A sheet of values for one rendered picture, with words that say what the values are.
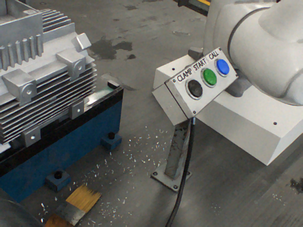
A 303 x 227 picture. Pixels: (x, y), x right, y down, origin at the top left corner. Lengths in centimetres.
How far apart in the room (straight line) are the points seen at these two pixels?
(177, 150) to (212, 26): 35
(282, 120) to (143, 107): 36
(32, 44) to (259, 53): 43
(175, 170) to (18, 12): 42
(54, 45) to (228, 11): 42
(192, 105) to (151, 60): 63
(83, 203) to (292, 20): 53
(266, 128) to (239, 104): 10
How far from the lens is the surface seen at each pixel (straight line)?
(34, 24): 55
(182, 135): 66
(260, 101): 91
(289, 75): 68
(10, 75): 53
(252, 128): 84
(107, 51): 117
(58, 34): 61
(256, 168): 85
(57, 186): 70
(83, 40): 60
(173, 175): 74
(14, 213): 30
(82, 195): 70
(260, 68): 71
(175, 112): 54
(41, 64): 57
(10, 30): 53
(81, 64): 57
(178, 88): 53
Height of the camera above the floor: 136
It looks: 38 degrees down
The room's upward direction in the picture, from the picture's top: 10 degrees clockwise
